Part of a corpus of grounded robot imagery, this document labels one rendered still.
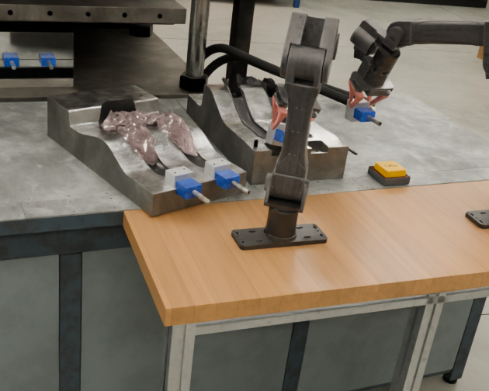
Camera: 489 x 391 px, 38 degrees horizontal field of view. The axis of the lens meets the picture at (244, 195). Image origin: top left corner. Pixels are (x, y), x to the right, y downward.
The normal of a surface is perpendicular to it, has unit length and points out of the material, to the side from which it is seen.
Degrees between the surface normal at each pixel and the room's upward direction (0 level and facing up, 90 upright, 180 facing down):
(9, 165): 0
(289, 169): 94
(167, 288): 0
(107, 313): 90
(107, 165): 90
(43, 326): 90
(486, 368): 0
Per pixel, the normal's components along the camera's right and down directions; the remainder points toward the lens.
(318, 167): 0.38, 0.44
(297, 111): -0.22, 0.47
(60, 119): -0.77, 0.20
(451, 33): -0.59, 0.34
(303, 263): 0.11, -0.89
